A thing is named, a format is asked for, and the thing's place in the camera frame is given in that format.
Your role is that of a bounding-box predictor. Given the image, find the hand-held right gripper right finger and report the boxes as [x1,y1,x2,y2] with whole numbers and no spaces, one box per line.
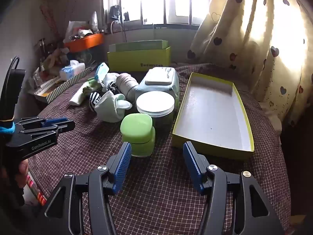
[183,141,285,235]

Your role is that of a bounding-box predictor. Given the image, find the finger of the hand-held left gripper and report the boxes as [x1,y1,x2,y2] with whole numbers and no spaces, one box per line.
[15,120,76,141]
[14,117,70,128]

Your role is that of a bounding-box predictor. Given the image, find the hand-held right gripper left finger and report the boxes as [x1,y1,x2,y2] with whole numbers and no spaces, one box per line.
[27,141,132,235]

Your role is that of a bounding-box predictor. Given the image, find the black white striped sock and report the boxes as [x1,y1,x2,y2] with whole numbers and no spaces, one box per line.
[88,81,121,112]

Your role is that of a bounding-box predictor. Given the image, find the light green cloth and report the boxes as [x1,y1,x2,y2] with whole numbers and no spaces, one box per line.
[82,76,104,96]

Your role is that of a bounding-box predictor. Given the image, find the shallow lime cardboard tray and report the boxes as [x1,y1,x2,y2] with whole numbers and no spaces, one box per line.
[171,72,255,161]

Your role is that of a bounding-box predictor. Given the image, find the blue face mask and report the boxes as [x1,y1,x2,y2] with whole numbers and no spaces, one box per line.
[94,62,110,84]

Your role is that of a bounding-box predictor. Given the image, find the beige ribbed sock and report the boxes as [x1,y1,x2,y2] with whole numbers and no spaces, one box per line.
[116,75,140,102]

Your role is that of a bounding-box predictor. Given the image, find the person's left hand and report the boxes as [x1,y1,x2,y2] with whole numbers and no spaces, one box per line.
[18,159,29,191]

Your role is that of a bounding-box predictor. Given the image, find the white folded cloth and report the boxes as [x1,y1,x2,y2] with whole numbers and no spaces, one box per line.
[69,82,91,107]

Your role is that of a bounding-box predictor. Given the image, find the green white striped box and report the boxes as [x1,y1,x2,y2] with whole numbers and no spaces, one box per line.
[34,67,96,104]

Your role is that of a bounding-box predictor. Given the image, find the green square plastic container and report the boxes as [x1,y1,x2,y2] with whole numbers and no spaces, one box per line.
[120,113,156,157]

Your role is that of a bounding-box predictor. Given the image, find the maroon checked blanket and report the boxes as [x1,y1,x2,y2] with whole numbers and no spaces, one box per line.
[27,64,292,235]

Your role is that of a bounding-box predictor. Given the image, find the white blue tissue pack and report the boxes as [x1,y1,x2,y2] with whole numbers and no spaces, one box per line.
[59,60,86,81]

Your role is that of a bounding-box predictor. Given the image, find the colourful printed bedsheet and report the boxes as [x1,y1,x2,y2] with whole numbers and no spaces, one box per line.
[24,171,47,205]

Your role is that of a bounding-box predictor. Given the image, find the round clear lidded container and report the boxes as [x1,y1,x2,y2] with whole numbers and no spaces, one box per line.
[136,91,175,133]

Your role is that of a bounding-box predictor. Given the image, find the wet wipes pack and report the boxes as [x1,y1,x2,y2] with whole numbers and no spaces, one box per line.
[136,67,181,108]

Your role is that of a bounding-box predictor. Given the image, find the orange plastic tray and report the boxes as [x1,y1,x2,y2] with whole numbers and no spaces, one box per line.
[64,33,104,53]

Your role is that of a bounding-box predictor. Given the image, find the white plastic bag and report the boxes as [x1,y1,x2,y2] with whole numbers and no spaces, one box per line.
[65,21,88,40]

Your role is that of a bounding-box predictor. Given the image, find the lime cardboard box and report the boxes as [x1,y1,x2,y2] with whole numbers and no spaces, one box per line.
[107,46,172,72]

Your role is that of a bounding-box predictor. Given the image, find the pale green cardboard insert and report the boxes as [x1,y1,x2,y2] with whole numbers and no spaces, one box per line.
[109,40,169,52]

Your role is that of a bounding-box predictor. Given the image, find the black device on windowsill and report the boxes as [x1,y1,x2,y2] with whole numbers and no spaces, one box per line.
[110,5,122,20]

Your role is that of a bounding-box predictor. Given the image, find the cream heart print curtain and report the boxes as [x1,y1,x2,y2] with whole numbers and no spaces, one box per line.
[187,0,313,128]

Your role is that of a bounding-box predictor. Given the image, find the black braided cable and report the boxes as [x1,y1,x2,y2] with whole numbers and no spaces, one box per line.
[0,56,20,98]

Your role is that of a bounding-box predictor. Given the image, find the window frame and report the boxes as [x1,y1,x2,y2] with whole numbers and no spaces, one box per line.
[103,0,214,27]

